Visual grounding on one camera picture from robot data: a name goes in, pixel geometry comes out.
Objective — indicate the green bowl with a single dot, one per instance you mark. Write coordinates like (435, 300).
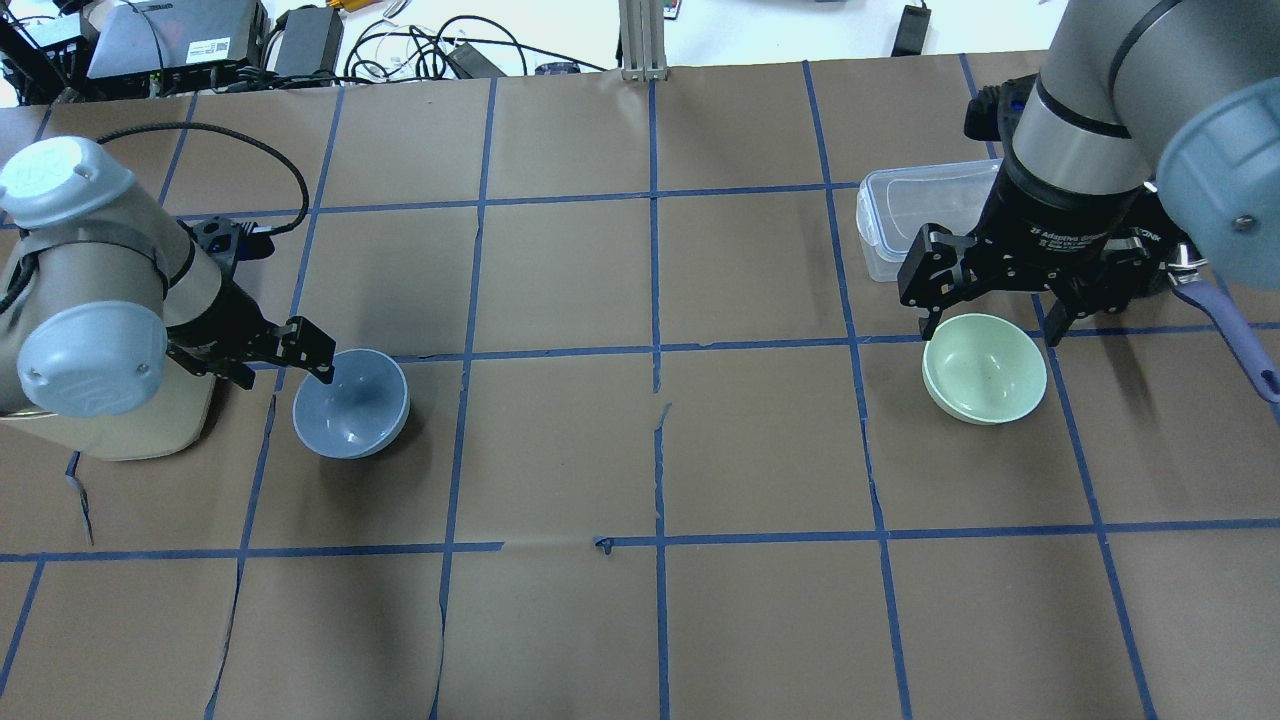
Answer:
(984, 370)

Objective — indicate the clear plastic food container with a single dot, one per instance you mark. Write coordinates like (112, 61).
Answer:
(893, 204)

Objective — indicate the grey electronics box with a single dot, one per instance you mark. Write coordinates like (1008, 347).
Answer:
(182, 41)

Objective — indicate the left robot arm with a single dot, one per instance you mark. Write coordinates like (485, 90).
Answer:
(104, 288)

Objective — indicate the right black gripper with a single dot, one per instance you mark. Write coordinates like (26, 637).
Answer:
(1050, 222)

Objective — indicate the black power adapter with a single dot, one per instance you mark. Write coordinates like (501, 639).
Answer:
(307, 42)

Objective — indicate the black power brick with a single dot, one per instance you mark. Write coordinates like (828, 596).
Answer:
(912, 30)

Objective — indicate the dark blue saucepan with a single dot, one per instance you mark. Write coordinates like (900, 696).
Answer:
(1183, 268)

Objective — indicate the blue bowl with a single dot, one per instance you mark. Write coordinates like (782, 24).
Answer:
(359, 413)

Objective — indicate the cream toaster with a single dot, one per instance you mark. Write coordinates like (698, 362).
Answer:
(169, 423)

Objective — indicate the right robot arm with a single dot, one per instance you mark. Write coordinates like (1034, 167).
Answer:
(1150, 123)

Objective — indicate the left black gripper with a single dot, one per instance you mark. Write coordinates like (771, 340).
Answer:
(222, 322)

